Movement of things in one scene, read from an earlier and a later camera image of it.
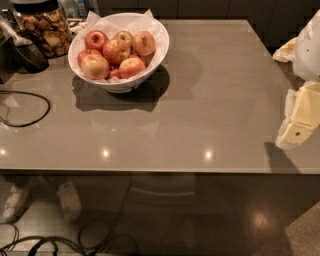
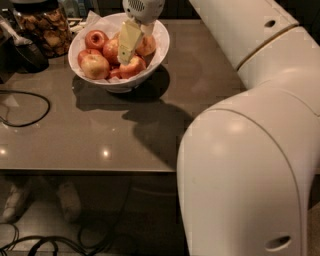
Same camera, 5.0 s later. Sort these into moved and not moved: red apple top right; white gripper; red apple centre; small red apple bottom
Moved: white gripper
Not moved: red apple centre; small red apple bottom; red apple top right
